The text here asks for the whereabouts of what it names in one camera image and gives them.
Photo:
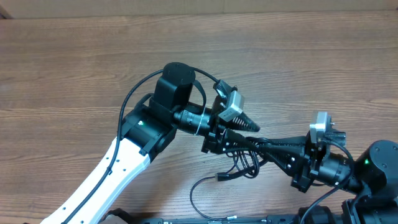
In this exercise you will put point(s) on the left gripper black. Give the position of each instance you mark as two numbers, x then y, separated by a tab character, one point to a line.
219	140

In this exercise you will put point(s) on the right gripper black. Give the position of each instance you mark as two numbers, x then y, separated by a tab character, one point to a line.
302	167

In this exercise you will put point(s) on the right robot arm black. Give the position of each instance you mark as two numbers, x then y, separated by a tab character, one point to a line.
363	190

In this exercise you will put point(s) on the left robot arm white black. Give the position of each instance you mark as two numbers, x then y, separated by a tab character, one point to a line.
185	98

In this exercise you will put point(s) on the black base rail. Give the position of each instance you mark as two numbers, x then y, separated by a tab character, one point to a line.
119	216

